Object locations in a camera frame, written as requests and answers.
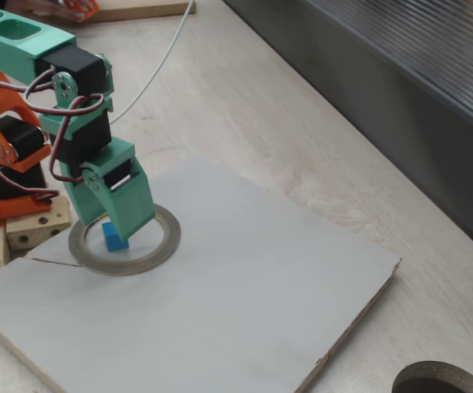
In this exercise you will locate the green gripper with servo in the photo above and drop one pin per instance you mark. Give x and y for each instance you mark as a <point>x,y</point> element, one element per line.
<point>119,177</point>

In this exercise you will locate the blue cube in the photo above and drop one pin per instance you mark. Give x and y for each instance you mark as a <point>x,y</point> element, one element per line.
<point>115,243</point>

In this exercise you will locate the orange perforated plastic part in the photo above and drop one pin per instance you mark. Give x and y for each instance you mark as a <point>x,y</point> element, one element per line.
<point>85,6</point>

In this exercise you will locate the long pale wooden plank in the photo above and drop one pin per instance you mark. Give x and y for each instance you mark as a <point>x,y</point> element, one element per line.
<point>36,229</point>

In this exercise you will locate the grey-white chipboard panel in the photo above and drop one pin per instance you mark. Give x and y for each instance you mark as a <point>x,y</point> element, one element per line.
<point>220,286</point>

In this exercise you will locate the person's hand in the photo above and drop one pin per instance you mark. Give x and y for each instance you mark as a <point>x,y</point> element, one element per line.
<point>44,7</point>

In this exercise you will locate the flat wooden board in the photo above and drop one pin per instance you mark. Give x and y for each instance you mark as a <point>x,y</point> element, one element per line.
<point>146,12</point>

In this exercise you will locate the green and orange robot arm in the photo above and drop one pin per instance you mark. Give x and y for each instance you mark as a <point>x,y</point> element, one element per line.
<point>11,45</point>

